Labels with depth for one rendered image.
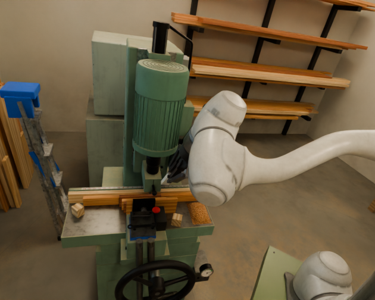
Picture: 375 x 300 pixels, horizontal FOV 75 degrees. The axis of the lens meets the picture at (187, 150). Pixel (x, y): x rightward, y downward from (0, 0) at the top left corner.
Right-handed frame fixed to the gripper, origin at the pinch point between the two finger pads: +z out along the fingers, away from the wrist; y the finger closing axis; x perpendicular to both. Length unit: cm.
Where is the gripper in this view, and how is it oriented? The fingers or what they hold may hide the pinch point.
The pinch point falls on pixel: (168, 179)
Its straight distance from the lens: 88.7
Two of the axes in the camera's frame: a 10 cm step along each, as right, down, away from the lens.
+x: -8.8, -1.8, -4.3
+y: -1.1, -8.1, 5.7
